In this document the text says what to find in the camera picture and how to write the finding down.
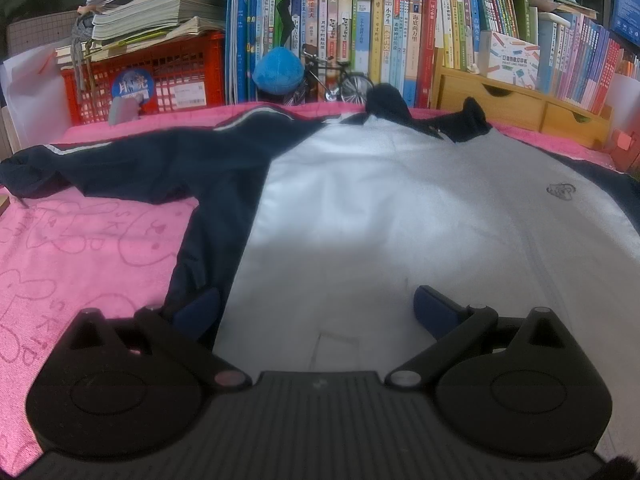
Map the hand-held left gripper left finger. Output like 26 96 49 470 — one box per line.
65 287 253 393

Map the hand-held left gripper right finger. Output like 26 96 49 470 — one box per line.
385 285 576 391

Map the white and navy jacket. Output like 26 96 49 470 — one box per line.
0 84 640 376

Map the pink rabbit-print blanket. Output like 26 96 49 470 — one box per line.
0 102 640 477

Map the wooden drawer organizer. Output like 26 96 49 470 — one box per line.
431 0 614 137

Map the red plastic crate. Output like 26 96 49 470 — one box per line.
60 30 226 127

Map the miniature bicycle model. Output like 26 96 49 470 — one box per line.
287 50 376 107

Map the blue plush ball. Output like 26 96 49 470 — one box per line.
251 47 306 97

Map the white printed card box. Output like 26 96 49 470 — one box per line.
487 30 544 93

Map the white paper sheet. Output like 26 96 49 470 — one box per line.
0 49 77 153

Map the row of colourful books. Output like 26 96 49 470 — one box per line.
225 0 640 117

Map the stack of magazines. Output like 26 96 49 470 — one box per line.
54 0 229 63

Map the blue cardboard box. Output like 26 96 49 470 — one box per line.
612 0 640 50

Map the black strap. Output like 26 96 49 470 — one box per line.
276 0 307 57

